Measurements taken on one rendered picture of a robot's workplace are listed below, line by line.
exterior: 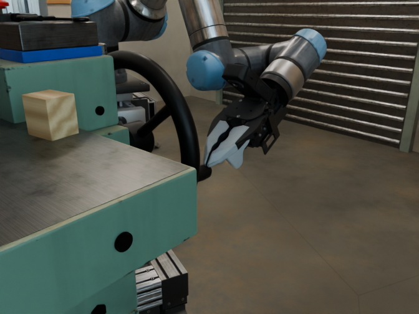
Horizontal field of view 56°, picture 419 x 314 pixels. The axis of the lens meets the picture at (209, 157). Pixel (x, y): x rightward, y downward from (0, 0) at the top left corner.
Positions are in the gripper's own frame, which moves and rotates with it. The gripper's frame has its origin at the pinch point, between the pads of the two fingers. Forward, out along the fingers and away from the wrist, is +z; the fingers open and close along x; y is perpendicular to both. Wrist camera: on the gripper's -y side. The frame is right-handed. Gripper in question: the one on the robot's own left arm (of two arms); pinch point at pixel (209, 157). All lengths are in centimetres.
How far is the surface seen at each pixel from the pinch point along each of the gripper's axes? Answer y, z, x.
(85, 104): -19.3, 10.7, 3.5
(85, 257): -23.8, 25.4, -19.5
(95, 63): -22.4, 6.7, 3.5
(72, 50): -24.9, 7.7, 4.5
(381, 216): 143, -90, 12
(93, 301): -11.0, 26.9, -10.6
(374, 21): 123, -240, 72
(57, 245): -26.0, 25.9, -19.5
